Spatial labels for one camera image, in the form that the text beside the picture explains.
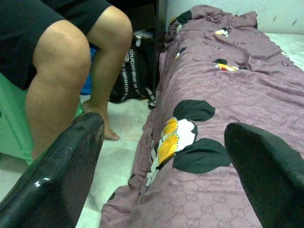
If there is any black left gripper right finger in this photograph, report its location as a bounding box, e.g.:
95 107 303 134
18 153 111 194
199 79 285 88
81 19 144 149
224 123 304 228

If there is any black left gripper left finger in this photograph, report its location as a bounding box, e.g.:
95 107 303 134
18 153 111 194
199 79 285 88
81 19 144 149
0 112 105 228

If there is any green plastic stool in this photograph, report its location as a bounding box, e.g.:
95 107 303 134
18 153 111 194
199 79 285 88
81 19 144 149
0 72 84 166

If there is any purple printed blanket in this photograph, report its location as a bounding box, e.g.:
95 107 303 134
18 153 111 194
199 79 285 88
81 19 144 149
99 4 304 228

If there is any blue plastic bag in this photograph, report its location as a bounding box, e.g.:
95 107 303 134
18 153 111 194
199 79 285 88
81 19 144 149
79 45 99 96

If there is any person in black clothes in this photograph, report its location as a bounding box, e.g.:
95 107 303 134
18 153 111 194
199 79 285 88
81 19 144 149
0 0 133 164

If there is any black bag with white lettering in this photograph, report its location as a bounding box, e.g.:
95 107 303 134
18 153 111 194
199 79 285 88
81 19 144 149
109 35 159 110

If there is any white quilted mattress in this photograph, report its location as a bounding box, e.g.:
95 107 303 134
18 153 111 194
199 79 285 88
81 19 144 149
257 29 304 67

